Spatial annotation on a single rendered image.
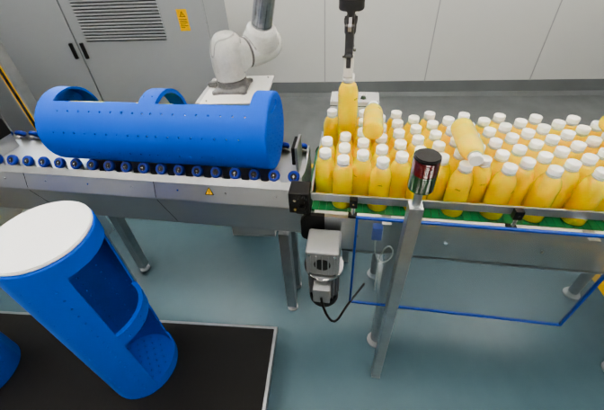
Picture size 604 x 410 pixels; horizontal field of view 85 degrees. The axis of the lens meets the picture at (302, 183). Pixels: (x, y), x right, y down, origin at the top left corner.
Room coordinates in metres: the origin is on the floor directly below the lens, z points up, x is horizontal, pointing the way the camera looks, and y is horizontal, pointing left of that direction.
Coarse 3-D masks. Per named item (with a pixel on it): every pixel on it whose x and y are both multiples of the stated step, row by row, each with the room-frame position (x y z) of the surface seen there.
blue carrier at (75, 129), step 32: (64, 96) 1.26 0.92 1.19; (160, 96) 1.11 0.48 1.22; (256, 96) 1.05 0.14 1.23; (64, 128) 1.07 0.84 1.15; (96, 128) 1.05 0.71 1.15; (128, 128) 1.03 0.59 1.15; (160, 128) 1.01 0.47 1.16; (192, 128) 0.99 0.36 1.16; (224, 128) 0.97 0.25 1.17; (256, 128) 0.95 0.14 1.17; (128, 160) 1.06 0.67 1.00; (160, 160) 1.02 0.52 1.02; (192, 160) 0.99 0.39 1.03; (224, 160) 0.96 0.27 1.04; (256, 160) 0.93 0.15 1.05
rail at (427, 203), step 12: (312, 192) 0.83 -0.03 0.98; (384, 204) 0.78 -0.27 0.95; (396, 204) 0.77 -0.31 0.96; (432, 204) 0.75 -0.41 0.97; (444, 204) 0.74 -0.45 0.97; (456, 204) 0.74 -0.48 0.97; (468, 204) 0.73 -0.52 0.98; (480, 204) 0.73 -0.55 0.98; (492, 204) 0.72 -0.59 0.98; (552, 216) 0.68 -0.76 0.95; (564, 216) 0.68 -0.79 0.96; (576, 216) 0.67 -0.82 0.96; (588, 216) 0.67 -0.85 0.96; (600, 216) 0.66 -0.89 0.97
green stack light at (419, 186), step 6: (408, 180) 0.62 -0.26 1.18; (414, 180) 0.60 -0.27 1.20; (420, 180) 0.59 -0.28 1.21; (426, 180) 0.59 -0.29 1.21; (432, 180) 0.59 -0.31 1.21; (408, 186) 0.62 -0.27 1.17; (414, 186) 0.60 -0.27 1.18; (420, 186) 0.59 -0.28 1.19; (426, 186) 0.59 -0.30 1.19; (432, 186) 0.59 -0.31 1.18; (414, 192) 0.60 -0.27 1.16; (420, 192) 0.59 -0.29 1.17; (426, 192) 0.59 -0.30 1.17
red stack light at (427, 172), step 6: (414, 162) 0.61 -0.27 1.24; (414, 168) 0.61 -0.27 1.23; (420, 168) 0.60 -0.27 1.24; (426, 168) 0.59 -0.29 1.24; (432, 168) 0.59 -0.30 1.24; (438, 168) 0.59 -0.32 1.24; (414, 174) 0.60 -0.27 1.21; (420, 174) 0.59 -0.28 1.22; (426, 174) 0.59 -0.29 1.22; (432, 174) 0.59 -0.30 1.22
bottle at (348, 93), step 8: (344, 88) 1.04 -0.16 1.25; (352, 88) 1.04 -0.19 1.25; (344, 96) 1.04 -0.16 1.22; (352, 96) 1.03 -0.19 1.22; (344, 104) 1.04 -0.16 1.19; (352, 104) 1.03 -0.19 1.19; (344, 112) 1.03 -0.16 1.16; (352, 112) 1.03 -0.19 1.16; (344, 120) 1.04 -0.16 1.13; (352, 120) 1.04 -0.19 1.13; (344, 128) 1.03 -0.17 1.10; (352, 128) 1.04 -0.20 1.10
